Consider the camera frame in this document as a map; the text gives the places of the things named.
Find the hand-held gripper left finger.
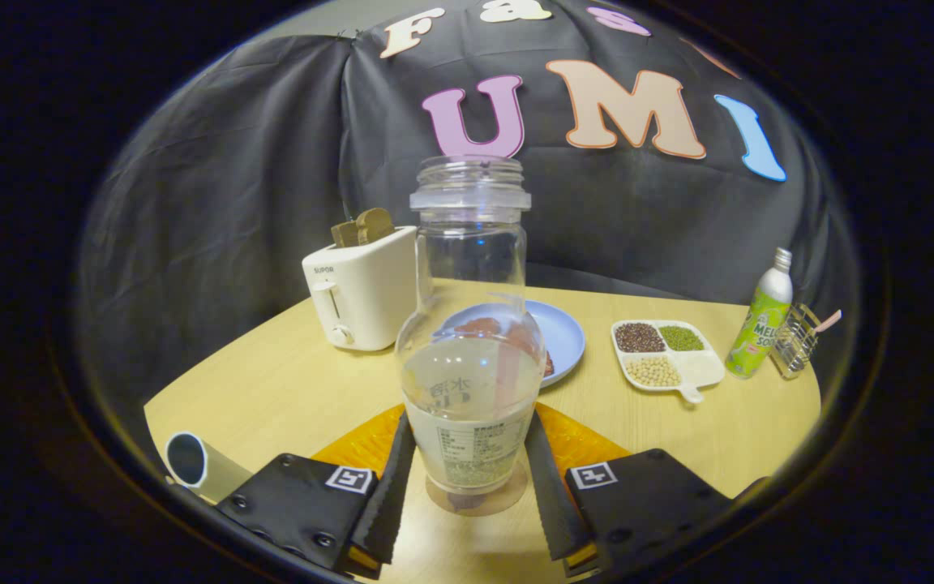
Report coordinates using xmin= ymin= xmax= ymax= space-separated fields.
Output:
xmin=216 ymin=403 xmax=418 ymax=582

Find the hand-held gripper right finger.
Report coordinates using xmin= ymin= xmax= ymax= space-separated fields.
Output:
xmin=524 ymin=402 xmax=732 ymax=579

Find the white cup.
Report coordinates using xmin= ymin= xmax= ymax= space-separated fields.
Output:
xmin=164 ymin=431 xmax=255 ymax=505

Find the clear juice bottle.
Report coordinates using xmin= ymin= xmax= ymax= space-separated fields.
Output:
xmin=395 ymin=155 xmax=547 ymax=496

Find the green and silver soda bottle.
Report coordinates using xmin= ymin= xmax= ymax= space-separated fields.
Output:
xmin=724 ymin=247 xmax=795 ymax=381

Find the wooden table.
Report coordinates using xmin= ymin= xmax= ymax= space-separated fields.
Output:
xmin=144 ymin=279 xmax=823 ymax=584

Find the pile of yellow soybeans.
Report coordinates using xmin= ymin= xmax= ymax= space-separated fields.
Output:
xmin=625 ymin=356 xmax=683 ymax=389

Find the blue plate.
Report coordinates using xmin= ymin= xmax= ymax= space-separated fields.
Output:
xmin=435 ymin=299 xmax=587 ymax=389

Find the pile of red beans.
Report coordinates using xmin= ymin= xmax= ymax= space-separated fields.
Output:
xmin=615 ymin=322 xmax=667 ymax=354

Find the white divided dish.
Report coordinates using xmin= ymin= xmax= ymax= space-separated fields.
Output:
xmin=611 ymin=318 xmax=726 ymax=405

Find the white toaster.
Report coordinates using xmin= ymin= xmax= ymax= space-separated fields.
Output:
xmin=302 ymin=225 xmax=420 ymax=353

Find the pile of green beans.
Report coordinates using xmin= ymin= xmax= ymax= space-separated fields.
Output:
xmin=659 ymin=324 xmax=705 ymax=353

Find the black backdrop cloth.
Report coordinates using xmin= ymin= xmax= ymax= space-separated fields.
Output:
xmin=76 ymin=0 xmax=850 ymax=427

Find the wire mesh holder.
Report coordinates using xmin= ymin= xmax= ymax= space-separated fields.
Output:
xmin=770 ymin=303 xmax=823 ymax=381

